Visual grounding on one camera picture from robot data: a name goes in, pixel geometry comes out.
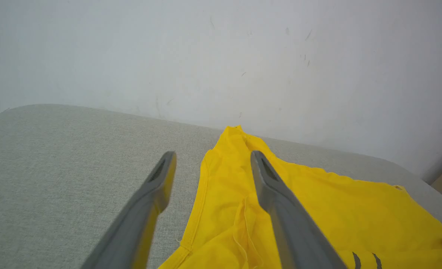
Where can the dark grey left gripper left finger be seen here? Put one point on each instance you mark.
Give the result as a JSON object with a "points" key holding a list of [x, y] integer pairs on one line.
{"points": [[131, 231]]}

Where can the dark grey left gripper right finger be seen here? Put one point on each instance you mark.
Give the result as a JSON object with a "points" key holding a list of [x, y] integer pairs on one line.
{"points": [[299, 239]]}

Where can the yellow cartoon print t-shirt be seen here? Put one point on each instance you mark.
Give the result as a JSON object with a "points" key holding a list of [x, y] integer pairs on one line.
{"points": [[355, 209]]}

